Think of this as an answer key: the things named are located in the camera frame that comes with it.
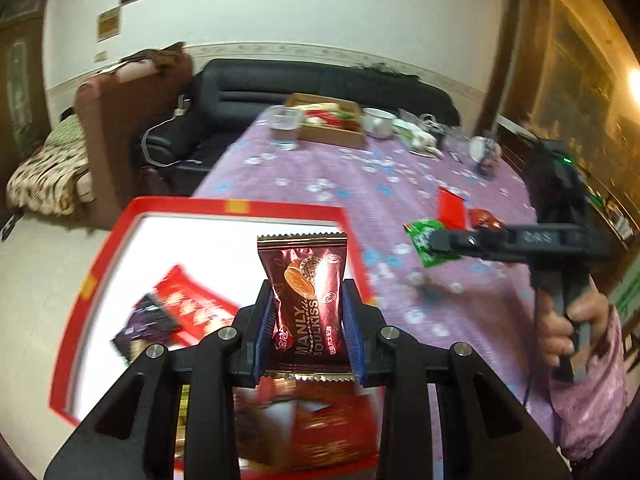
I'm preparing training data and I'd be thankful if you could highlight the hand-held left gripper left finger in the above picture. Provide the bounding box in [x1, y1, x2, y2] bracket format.
[42, 277, 276, 480]

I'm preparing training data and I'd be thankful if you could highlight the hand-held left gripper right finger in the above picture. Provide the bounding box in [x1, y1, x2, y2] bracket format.
[340, 277, 573, 480]

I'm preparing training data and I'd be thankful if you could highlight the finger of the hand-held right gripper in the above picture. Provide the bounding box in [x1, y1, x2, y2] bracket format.
[429, 227, 518, 261]

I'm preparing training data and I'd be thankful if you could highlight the green snack packet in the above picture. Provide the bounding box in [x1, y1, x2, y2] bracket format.
[404, 218, 463, 268]

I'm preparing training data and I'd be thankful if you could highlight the dark maroon snack packet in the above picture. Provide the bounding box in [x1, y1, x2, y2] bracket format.
[256, 232, 357, 383]

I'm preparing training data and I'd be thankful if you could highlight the red white patterned snack packet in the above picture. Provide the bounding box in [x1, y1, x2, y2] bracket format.
[152, 264, 238, 348]

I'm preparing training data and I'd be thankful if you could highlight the large red snack packet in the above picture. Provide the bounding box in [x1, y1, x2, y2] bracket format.
[235, 380, 381, 466]

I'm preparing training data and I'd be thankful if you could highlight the red box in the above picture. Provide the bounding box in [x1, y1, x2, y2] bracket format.
[48, 196, 386, 480]

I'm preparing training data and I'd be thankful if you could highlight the person's right forearm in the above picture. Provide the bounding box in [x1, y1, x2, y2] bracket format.
[547, 305, 631, 463]

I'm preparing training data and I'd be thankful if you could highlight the person's right hand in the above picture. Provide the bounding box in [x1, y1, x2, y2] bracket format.
[537, 285, 613, 370]

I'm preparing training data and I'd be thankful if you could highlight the long red snack packet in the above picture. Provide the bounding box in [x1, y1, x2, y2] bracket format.
[436, 186, 469, 227]

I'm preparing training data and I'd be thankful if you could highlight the small dark red snack packet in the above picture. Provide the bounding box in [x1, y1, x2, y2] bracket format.
[470, 208, 507, 232]

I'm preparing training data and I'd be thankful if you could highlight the white plastic jar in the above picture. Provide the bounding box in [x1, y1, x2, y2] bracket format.
[467, 135, 503, 167]

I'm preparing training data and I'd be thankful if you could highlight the white crumpled cloth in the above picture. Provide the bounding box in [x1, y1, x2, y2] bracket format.
[400, 115, 443, 156]

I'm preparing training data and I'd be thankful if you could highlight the green white poster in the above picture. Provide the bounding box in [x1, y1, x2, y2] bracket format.
[614, 255, 640, 321]

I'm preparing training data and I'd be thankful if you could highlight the purple snack packet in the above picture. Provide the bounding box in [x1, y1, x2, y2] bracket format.
[114, 294, 186, 361]

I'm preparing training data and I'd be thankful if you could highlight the glass display cabinet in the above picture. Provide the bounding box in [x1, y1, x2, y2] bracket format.
[500, 0, 640, 126]

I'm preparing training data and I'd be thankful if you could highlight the white cup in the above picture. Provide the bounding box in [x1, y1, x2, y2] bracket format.
[361, 107, 399, 139]

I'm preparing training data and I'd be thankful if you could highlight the purple floral tablecloth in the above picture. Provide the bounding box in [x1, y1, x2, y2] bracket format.
[192, 107, 566, 461]

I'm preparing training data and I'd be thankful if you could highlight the cardboard box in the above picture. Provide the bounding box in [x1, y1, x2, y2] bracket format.
[284, 92, 368, 150]

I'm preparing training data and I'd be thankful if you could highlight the clear plastic cup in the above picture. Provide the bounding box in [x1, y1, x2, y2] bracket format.
[267, 105, 305, 152]

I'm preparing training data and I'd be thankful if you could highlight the brown armchair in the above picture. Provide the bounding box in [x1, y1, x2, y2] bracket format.
[75, 47, 196, 233]

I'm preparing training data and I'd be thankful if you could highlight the black leather sofa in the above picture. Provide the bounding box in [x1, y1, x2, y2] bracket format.
[132, 58, 461, 196]

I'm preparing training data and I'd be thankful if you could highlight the patterned blanket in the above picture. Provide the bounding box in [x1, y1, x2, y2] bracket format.
[6, 112, 93, 217]

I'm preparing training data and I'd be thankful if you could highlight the dark olive clothing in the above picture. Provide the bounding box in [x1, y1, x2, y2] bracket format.
[117, 45, 186, 68]

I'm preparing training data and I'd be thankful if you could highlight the wooden door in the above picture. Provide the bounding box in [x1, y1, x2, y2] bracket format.
[0, 0, 53, 171]

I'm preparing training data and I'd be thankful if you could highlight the black cable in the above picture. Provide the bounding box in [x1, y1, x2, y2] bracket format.
[522, 280, 561, 446]

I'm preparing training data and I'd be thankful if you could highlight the yellow wall plaque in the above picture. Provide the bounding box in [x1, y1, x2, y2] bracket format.
[96, 7, 122, 43]

